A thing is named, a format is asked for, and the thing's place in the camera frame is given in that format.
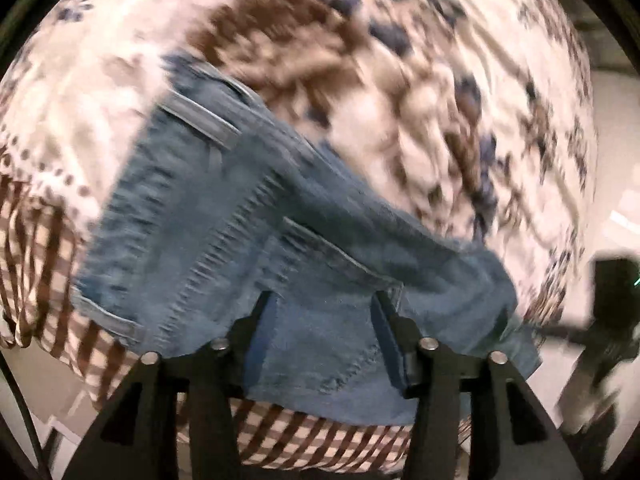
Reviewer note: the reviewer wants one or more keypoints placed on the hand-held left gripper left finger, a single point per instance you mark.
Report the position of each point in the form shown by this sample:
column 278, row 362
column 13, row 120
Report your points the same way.
column 264, row 345

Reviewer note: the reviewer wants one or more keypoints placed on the blue denim pants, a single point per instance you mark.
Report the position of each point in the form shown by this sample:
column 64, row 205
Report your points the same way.
column 225, row 235

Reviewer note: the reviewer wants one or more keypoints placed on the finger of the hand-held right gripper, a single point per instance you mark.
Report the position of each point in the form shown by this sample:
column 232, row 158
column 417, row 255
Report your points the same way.
column 560, row 332

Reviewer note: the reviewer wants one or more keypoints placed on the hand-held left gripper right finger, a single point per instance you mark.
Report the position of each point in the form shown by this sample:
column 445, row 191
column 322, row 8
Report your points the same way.
column 387, row 345

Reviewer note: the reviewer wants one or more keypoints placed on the white floral blanket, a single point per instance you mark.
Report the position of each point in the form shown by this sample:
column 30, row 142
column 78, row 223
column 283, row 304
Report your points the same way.
column 400, row 110

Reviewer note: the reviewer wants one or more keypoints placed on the person's right hand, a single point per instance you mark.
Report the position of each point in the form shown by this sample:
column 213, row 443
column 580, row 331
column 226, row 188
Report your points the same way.
column 587, row 395

